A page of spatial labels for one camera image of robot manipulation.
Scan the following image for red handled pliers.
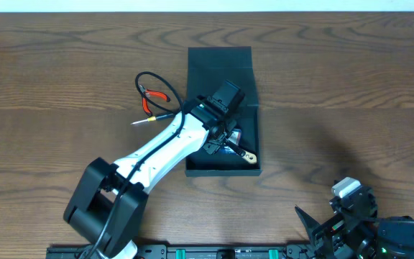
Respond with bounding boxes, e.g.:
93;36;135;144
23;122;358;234
138;84;171;117

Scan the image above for black handled screwdriver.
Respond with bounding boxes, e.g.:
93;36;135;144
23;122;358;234
131;113;175;125

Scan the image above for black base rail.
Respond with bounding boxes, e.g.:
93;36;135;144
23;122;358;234
45;245;316;259

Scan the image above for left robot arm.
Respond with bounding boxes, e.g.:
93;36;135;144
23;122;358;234
63;96;241;258

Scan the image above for dark green open box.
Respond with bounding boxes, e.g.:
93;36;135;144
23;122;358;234
185;47;262;177

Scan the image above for orange scraper wooden handle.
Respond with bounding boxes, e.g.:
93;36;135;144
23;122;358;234
241;150;257;164

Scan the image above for blue screwdriver set card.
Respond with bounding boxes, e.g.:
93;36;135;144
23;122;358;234
218;129;242;155

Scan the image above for small claw hammer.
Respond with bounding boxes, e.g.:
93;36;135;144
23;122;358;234
225;139;246;157

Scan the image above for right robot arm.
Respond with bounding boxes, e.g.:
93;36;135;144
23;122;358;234
295;195;414;259

